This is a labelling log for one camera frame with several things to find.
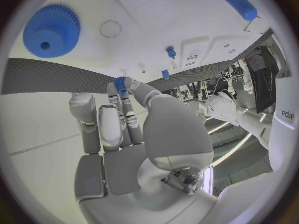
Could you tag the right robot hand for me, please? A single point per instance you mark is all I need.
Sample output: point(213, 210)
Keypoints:
point(172, 130)

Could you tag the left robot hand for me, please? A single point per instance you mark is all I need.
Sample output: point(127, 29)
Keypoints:
point(195, 106)

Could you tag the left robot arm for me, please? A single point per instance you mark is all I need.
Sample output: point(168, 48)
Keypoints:
point(245, 119)

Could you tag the white task board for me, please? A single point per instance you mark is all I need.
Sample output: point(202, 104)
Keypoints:
point(144, 13)

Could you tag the small blue plug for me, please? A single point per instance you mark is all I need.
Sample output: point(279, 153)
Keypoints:
point(165, 74)

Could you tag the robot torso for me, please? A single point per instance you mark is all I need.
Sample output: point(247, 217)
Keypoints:
point(283, 104)

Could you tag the long blue cylinder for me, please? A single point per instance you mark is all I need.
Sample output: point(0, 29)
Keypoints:
point(236, 1)

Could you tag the large blue gear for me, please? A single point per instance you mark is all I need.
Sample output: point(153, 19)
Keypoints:
point(52, 31)

